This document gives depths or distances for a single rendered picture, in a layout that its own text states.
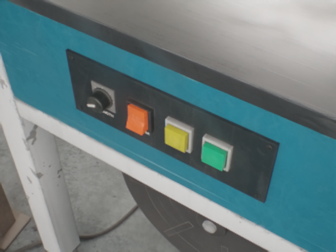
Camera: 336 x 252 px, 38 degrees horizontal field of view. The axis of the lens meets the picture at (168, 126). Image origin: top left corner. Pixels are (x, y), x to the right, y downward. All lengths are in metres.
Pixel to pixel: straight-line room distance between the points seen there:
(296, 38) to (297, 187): 0.14
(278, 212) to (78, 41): 0.27
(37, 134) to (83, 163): 0.55
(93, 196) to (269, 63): 0.88
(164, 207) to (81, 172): 0.38
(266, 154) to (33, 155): 0.44
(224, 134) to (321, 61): 0.11
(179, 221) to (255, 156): 0.54
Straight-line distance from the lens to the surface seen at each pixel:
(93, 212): 1.23
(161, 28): 0.47
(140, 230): 1.19
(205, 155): 0.49
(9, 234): 1.23
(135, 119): 0.52
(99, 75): 0.53
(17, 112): 0.73
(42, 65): 0.61
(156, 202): 0.99
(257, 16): 0.50
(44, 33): 0.57
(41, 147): 0.81
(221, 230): 0.87
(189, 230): 1.00
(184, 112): 0.48
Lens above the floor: 1.01
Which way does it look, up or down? 46 degrees down
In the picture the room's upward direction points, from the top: straight up
